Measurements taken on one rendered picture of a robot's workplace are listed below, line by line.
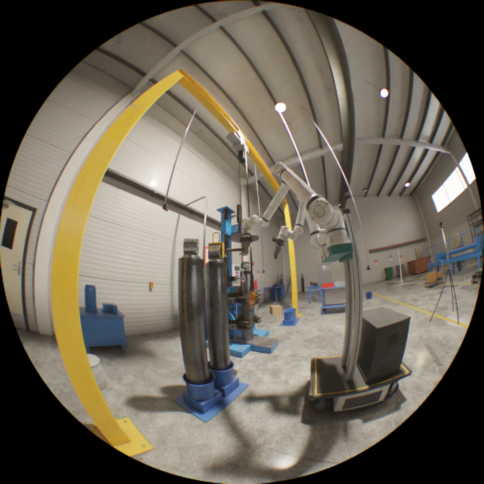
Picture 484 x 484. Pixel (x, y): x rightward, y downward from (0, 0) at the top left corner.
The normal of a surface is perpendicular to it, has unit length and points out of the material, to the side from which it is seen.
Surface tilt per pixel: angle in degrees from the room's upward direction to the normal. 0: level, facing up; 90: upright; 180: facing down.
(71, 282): 90
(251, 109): 173
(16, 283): 90
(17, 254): 90
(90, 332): 90
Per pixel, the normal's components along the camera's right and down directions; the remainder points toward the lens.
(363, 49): -0.07, 0.98
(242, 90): 0.13, 0.94
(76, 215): 0.86, -0.15
